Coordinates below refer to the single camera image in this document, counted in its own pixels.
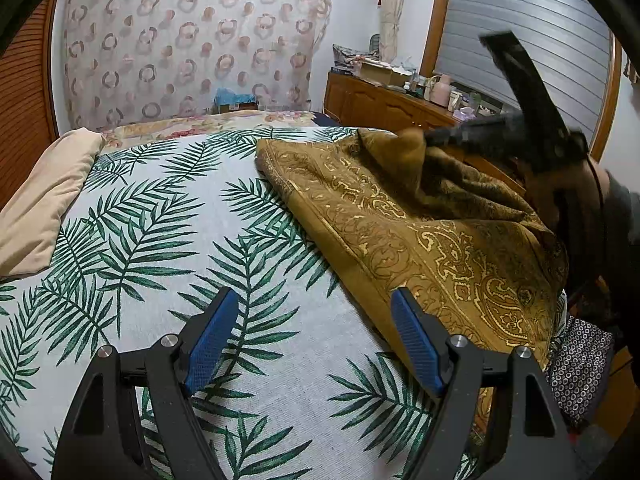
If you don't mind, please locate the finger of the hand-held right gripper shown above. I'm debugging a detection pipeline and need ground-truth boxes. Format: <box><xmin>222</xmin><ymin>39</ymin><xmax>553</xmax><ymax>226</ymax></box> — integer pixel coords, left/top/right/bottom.
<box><xmin>478</xmin><ymin>31</ymin><xmax>589</xmax><ymax>172</ymax></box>
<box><xmin>424</xmin><ymin>111</ymin><xmax>542</xmax><ymax>155</ymax></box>

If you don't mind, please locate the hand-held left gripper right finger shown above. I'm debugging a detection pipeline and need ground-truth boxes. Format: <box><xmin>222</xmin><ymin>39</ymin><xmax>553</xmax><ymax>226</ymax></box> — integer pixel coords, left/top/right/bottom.
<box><xmin>391</xmin><ymin>287</ymin><xmax>581</xmax><ymax>480</ymax></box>

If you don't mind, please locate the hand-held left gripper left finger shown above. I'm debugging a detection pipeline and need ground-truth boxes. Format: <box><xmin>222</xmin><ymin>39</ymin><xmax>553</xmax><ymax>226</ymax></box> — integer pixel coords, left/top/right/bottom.
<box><xmin>52</xmin><ymin>287</ymin><xmax>240</xmax><ymax>480</ymax></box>

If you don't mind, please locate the brown sunflower print shirt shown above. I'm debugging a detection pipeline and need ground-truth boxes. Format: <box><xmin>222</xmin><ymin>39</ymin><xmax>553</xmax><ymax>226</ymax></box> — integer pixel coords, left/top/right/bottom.
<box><xmin>255</xmin><ymin>127</ymin><xmax>571</xmax><ymax>442</ymax></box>

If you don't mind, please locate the pink jug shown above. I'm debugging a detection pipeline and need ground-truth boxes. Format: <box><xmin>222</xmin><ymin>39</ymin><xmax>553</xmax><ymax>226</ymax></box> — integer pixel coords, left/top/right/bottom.
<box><xmin>430</xmin><ymin>74</ymin><xmax>454</xmax><ymax>107</ymax></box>

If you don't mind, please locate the wooden cabinet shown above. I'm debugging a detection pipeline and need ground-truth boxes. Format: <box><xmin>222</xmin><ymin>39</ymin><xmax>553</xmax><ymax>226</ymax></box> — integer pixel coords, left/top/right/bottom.
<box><xmin>324</xmin><ymin>71</ymin><xmax>532</xmax><ymax>197</ymax></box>

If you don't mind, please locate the cardboard box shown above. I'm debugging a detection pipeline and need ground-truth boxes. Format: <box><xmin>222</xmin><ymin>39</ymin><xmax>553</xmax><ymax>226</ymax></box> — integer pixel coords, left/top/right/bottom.
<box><xmin>359</xmin><ymin>59</ymin><xmax>409</xmax><ymax>87</ymax></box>

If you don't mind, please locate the palm leaf print bedsheet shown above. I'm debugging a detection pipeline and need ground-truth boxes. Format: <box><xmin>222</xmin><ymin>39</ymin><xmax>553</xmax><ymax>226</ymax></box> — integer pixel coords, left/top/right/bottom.
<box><xmin>0</xmin><ymin>125</ymin><xmax>482</xmax><ymax>480</ymax></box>

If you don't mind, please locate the patterned bag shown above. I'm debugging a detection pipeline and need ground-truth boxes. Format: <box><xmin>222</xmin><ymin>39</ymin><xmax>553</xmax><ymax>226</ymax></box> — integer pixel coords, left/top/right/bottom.
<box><xmin>332</xmin><ymin>44</ymin><xmax>372</xmax><ymax>69</ymax></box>

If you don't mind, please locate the cream tied curtain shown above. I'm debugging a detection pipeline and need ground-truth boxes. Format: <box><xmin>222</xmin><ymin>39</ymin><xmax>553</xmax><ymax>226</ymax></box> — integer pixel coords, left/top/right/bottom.
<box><xmin>377</xmin><ymin>0</ymin><xmax>409</xmax><ymax>61</ymax></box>

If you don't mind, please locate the floral quilt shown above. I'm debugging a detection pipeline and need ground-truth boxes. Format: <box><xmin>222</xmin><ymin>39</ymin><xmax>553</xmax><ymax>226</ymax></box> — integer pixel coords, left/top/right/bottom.
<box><xmin>99</xmin><ymin>109</ymin><xmax>322</xmax><ymax>150</ymax></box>

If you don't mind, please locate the beige pillow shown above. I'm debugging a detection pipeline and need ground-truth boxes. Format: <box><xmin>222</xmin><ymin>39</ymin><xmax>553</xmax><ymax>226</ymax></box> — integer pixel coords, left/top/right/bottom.
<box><xmin>0</xmin><ymin>127</ymin><xmax>107</xmax><ymax>282</ymax></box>

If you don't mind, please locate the box with blue plastic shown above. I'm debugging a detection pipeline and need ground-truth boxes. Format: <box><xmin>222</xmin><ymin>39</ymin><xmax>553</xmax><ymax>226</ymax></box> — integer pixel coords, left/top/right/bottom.
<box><xmin>215</xmin><ymin>87</ymin><xmax>262</xmax><ymax>115</ymax></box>

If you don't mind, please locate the louvred wooden door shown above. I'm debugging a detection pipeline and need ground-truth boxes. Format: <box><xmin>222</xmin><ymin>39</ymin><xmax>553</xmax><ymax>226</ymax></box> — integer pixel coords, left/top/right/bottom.
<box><xmin>0</xmin><ymin>0</ymin><xmax>62</xmax><ymax>212</ymax></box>

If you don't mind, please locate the black white ring-patterned cloth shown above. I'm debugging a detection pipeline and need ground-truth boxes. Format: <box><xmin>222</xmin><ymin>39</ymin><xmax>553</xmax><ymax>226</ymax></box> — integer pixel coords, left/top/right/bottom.
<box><xmin>547</xmin><ymin>314</ymin><xmax>617</xmax><ymax>429</ymax></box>

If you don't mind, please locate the ring pattern sheer curtain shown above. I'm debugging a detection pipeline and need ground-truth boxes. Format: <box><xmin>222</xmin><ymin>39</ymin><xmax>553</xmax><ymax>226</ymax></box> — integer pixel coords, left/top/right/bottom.
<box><xmin>57</xmin><ymin>0</ymin><xmax>334</xmax><ymax>132</ymax></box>

